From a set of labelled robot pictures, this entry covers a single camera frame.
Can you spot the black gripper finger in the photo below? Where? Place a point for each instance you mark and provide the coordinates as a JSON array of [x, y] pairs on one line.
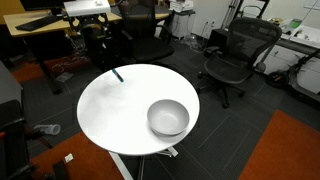
[[74, 29], [104, 29]]

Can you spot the black monitor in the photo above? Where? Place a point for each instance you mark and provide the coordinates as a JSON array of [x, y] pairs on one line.
[[40, 4]]

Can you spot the white table base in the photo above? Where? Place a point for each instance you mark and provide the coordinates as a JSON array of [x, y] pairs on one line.
[[118, 165]]

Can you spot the white desk with cabinets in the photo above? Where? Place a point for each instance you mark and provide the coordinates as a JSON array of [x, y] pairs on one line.
[[300, 36]]

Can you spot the black padded office chair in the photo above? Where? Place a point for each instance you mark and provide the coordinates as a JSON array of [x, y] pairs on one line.
[[146, 36]]

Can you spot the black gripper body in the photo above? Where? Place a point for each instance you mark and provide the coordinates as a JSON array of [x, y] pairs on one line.
[[89, 20]]

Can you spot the green item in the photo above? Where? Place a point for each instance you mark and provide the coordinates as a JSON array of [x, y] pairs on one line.
[[295, 23]]

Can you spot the black mesh office chair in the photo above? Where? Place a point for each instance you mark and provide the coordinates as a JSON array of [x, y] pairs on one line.
[[240, 56]]

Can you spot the white printer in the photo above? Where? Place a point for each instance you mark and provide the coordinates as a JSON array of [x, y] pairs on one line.
[[180, 5]]

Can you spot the white round bowl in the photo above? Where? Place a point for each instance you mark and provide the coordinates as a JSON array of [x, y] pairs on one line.
[[168, 116]]

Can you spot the black keyboard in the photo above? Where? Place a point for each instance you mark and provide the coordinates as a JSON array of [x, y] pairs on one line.
[[36, 23]]

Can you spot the clear plastic bottle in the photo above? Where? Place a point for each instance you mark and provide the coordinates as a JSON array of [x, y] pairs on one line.
[[48, 129]]

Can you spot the light wooden desk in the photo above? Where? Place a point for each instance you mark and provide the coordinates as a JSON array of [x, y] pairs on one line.
[[40, 28]]

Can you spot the white filing cabinet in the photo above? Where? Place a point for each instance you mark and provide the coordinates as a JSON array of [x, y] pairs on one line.
[[182, 25]]

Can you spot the black electric scooter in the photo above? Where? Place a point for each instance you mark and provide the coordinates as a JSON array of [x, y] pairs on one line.
[[293, 77]]

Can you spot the black box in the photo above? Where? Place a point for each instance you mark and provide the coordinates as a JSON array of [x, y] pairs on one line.
[[217, 36]]

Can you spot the black computer tower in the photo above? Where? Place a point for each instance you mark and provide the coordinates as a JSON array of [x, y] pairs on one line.
[[98, 50]]

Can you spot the small white paper scrap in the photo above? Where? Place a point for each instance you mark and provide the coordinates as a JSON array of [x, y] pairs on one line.
[[68, 158]]

